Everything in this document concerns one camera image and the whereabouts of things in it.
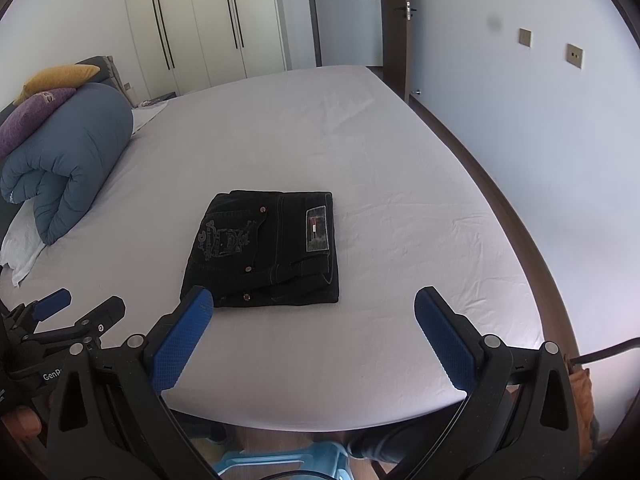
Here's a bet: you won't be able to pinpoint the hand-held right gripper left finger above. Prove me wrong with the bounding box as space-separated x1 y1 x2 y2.
42 285 232 480

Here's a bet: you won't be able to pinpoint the dark brown door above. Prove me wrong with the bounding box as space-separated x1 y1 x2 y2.
376 0 417 102

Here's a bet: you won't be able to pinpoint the yellow pillow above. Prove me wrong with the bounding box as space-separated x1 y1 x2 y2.
12 64 101 107

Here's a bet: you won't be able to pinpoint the person's left hand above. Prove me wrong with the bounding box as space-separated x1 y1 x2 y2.
0 404 45 442

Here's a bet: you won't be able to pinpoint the light blue plastic stool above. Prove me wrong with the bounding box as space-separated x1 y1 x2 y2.
212 441 352 480

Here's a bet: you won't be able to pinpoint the black cable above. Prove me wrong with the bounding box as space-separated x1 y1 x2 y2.
570 336 640 364

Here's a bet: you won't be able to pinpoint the purple pillow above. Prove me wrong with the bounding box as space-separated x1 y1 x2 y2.
0 87 77 161

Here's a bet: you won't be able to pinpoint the blue rolled duvet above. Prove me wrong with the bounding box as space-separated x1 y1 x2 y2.
0 82 135 247

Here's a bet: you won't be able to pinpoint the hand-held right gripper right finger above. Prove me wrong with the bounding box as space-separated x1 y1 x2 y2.
414 286 597 480

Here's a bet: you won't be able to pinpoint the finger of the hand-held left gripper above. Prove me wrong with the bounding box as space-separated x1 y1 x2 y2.
47 295 126 343
19 287 73 322

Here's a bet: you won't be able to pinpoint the white pillow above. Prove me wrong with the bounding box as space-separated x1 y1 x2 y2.
0 204 47 288
131 104 163 135

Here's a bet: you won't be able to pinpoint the white wardrobe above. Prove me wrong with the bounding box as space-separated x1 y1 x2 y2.
121 0 289 100

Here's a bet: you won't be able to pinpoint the bed with white sheet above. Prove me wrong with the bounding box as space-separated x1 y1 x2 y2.
0 55 585 435

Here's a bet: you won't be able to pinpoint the black pants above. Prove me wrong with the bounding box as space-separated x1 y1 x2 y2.
180 189 341 309

